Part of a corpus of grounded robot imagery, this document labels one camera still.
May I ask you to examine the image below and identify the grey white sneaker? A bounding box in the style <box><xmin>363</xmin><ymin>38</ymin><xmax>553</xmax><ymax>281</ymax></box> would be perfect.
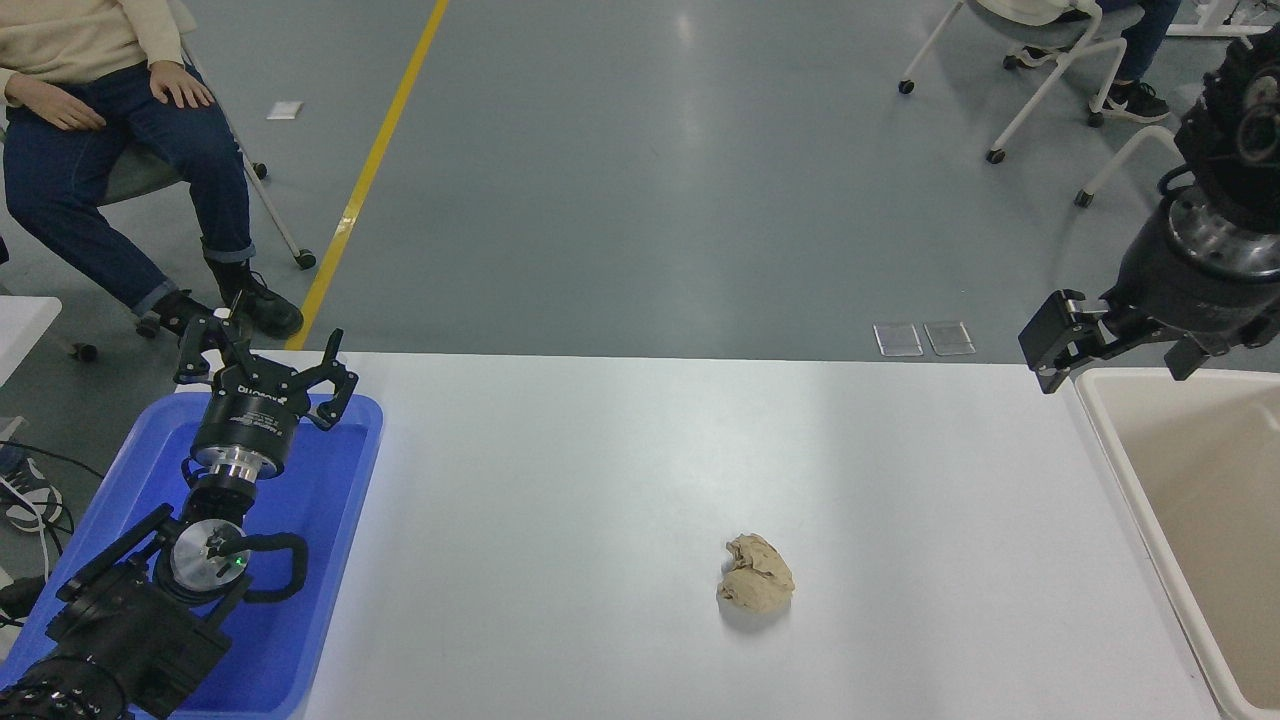
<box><xmin>0</xmin><ymin>455</ymin><xmax>67</xmax><ymax>532</ymax></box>

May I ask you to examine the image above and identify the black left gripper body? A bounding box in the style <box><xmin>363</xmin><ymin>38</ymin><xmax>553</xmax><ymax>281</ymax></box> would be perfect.
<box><xmin>190</xmin><ymin>365</ymin><xmax>306</xmax><ymax>471</ymax></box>

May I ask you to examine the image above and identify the person's right hand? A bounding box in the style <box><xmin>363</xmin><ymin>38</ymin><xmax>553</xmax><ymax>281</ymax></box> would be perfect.
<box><xmin>5</xmin><ymin>72</ymin><xmax>107</xmax><ymax>132</ymax></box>

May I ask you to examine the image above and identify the white frame grey seat chair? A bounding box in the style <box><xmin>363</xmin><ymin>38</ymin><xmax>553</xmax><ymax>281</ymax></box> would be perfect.
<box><xmin>1075</xmin><ymin>125</ymin><xmax>1186</xmax><ymax>209</ymax></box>

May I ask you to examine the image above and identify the blue plastic tray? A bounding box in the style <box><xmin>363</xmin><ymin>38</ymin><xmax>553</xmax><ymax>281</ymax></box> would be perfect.
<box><xmin>0</xmin><ymin>392</ymin><xmax>384</xmax><ymax>720</ymax></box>

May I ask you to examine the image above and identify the white cable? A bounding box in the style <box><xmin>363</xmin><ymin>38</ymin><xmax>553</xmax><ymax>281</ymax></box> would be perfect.
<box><xmin>0</xmin><ymin>478</ymin><xmax>53</xmax><ymax>583</ymax></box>

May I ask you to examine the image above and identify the seated person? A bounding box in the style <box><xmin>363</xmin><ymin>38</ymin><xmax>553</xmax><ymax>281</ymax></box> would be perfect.
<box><xmin>975</xmin><ymin>0</ymin><xmax>1181</xmax><ymax>124</ymax></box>

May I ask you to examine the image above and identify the large pale bin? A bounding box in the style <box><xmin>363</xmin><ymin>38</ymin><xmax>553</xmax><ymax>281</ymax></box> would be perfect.
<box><xmin>1075</xmin><ymin>367</ymin><xmax>1280</xmax><ymax>720</ymax></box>

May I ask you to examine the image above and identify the white side table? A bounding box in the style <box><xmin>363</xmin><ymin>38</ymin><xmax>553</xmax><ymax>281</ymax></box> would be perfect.
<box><xmin>0</xmin><ymin>296</ymin><xmax>99</xmax><ymax>387</ymax></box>

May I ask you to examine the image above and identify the white furniture base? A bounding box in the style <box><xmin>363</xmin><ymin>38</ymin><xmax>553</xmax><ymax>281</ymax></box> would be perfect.
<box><xmin>1165</xmin><ymin>0</ymin><xmax>1263</xmax><ymax>39</ymax></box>

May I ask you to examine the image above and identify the black cable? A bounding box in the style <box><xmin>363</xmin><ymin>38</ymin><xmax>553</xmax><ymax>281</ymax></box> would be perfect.
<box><xmin>0</xmin><ymin>440</ymin><xmax>106</xmax><ymax>483</ymax></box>

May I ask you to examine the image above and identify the white frame wheeled chair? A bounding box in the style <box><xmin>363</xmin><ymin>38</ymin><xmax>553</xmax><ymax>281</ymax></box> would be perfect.
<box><xmin>897</xmin><ymin>0</ymin><xmax>1146</xmax><ymax>166</ymax></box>

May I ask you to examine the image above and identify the person's left hand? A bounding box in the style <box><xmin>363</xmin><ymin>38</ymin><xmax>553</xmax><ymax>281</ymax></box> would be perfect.
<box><xmin>149</xmin><ymin>61</ymin><xmax>217</xmax><ymax>109</ymax></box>

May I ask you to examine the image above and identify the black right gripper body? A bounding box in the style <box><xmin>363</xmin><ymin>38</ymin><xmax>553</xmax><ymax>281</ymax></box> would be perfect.
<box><xmin>1105</xmin><ymin>205</ymin><xmax>1280</xmax><ymax>353</ymax></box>

